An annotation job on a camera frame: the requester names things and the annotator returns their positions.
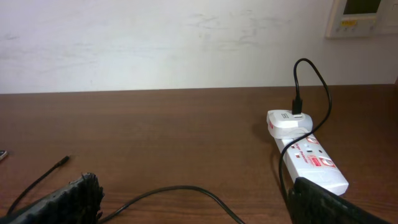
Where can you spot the black Galaxy smartphone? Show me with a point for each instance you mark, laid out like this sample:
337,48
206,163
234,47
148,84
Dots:
3,154

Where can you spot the white wall control panel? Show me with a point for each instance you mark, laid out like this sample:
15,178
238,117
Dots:
361,18

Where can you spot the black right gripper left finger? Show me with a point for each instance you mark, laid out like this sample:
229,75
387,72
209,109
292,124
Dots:
77,202

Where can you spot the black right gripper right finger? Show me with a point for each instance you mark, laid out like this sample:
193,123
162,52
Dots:
311,204

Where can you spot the white power strip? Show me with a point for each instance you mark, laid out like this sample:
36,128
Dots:
306,158

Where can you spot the white USB charger plug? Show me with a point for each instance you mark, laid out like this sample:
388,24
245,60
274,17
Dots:
282,124

